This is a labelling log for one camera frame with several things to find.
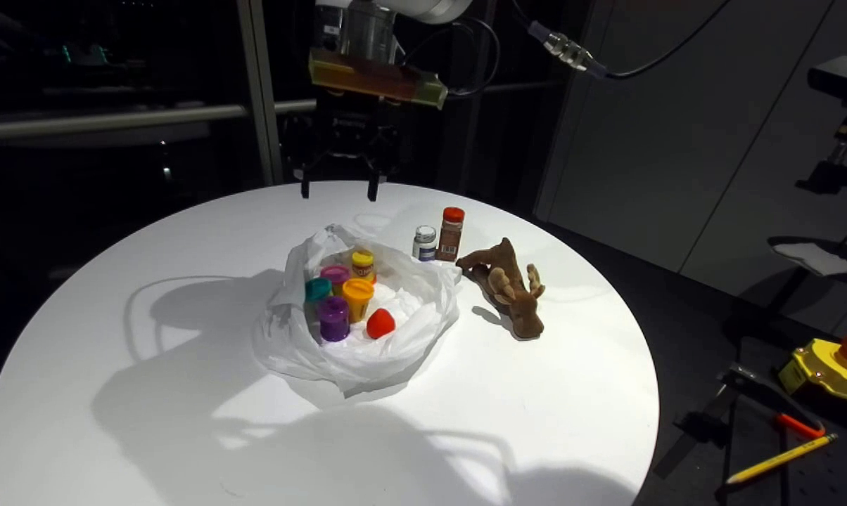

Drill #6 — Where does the yellow emergency stop button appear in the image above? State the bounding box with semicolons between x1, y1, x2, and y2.
780;338;847;401

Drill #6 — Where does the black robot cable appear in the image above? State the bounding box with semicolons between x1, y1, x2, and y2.
509;0;735;82

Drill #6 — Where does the metal window railing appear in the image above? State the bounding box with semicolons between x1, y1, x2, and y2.
0;95;350;147

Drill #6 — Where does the brown plush moose toy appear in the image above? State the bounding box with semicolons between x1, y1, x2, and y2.
455;238;543;339

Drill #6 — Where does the white plastic bag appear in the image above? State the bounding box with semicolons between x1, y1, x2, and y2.
254;225;460;397

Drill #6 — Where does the small red-lid container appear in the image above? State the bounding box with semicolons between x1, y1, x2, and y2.
367;308;396;339

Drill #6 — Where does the purple play-dough tub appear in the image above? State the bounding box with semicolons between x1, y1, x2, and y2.
317;298;351;343

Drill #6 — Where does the red-lid spice bottle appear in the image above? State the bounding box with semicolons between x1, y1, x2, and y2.
438;204;465;262

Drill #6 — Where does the black camera stand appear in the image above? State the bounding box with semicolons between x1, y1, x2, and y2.
768;53;847;283

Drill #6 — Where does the yellow pencil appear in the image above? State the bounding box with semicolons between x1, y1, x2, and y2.
724;433;839;485

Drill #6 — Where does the wrist camera on wooden mount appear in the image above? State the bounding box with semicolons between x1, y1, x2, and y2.
308;51;451;110

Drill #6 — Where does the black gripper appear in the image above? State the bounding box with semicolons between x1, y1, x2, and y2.
292;93;395;201

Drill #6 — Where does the teal play-dough tub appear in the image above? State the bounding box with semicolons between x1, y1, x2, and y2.
308;279;332;304

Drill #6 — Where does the yellow play-dough tub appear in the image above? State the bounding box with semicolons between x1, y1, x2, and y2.
350;246;377;280

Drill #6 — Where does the red-handled tool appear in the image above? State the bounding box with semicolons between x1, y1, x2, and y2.
724;365;827;438

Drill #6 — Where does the pink play-dough tub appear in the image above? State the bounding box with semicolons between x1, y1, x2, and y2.
322;265;351;287

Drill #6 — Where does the orange play-dough tub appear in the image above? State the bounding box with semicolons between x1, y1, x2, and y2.
341;279;375;322

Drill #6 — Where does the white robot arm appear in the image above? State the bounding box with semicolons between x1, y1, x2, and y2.
295;0;472;201

